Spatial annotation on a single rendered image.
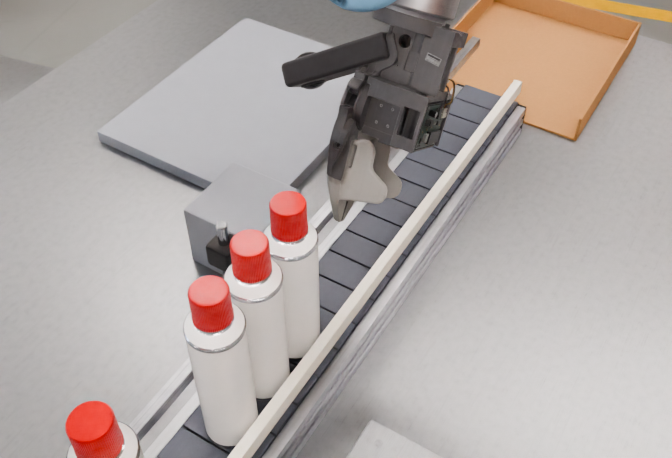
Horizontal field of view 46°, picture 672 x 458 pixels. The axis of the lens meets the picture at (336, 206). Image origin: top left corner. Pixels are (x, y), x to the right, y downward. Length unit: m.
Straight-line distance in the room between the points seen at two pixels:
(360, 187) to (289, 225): 0.10
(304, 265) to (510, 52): 0.73
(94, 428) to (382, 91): 0.37
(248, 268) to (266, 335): 0.08
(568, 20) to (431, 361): 0.75
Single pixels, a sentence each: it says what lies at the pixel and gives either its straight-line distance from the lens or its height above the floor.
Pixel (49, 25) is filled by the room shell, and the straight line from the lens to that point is 3.16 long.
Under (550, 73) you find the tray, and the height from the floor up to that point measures 0.83.
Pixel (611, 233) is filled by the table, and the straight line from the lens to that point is 1.07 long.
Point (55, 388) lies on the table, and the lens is 0.92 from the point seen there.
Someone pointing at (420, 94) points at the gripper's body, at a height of 1.14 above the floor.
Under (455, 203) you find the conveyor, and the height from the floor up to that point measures 0.88.
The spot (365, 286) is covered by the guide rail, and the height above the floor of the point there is 0.91.
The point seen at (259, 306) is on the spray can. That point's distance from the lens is 0.68.
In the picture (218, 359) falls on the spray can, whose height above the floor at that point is 1.03.
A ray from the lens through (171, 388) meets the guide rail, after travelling 0.73.
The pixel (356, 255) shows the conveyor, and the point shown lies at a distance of 0.92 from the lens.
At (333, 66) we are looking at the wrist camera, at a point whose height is 1.14.
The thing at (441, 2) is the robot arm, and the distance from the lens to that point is 0.71.
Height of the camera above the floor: 1.56
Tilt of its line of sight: 45 degrees down
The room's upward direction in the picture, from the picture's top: straight up
